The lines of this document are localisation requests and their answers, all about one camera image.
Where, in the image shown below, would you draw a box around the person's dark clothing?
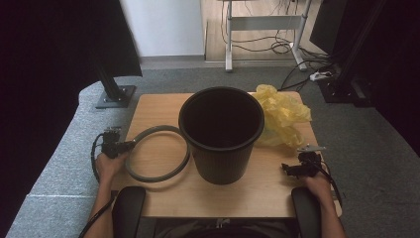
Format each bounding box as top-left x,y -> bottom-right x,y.
155,217 -> 298,238

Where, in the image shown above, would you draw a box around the black curtain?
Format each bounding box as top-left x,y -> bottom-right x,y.
0,0 -> 143,219

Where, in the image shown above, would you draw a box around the yellow trash bag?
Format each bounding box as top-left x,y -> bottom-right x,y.
252,83 -> 313,149

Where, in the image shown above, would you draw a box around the black right chair armrest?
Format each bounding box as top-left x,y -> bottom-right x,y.
291,186 -> 323,238

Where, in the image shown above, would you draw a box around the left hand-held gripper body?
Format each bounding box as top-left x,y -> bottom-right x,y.
101,126 -> 124,160

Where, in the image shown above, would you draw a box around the black stand with dark base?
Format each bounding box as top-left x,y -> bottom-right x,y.
318,0 -> 374,107

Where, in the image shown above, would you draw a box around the black chair armrest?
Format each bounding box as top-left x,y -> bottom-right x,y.
291,186 -> 323,238
111,185 -> 147,238

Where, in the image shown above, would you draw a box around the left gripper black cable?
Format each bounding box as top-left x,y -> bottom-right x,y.
78,132 -> 115,238

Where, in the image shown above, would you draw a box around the white power strip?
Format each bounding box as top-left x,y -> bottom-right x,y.
309,70 -> 333,82

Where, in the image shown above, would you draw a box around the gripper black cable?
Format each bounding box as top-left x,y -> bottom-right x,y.
316,162 -> 345,207
78,132 -> 115,238

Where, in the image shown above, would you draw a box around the dark monitor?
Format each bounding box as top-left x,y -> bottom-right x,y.
309,0 -> 351,56

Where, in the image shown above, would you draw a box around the white desk frame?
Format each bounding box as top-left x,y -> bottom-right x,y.
217,0 -> 313,73

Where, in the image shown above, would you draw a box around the black stand with base plate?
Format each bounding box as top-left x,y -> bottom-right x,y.
95,59 -> 137,109

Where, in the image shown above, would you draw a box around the person's left hand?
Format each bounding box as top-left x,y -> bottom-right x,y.
95,153 -> 128,182

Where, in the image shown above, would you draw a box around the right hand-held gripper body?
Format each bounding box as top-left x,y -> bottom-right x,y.
296,144 -> 327,178

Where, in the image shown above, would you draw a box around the black left chair armrest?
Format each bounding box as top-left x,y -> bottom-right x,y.
111,185 -> 147,238

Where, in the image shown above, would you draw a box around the black trash bin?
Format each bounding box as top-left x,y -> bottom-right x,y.
177,86 -> 265,185

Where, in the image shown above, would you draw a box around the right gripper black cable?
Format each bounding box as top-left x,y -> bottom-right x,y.
316,162 -> 345,207

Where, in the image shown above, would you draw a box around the black floor cables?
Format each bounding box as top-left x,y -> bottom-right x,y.
221,0 -> 335,92

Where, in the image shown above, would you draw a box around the grey bin ring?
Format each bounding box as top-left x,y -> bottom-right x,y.
124,124 -> 192,183

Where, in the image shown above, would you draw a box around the person's right hand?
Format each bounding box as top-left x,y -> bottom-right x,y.
301,174 -> 333,200

